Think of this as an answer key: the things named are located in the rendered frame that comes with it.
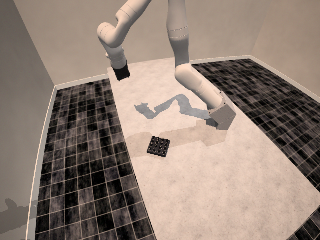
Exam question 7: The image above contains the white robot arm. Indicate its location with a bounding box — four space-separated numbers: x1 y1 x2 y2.
97 0 223 109

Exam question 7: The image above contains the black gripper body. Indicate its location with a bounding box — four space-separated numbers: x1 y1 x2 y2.
110 55 131 81

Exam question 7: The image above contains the black knob box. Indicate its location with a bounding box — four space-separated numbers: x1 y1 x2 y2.
147 136 170 158

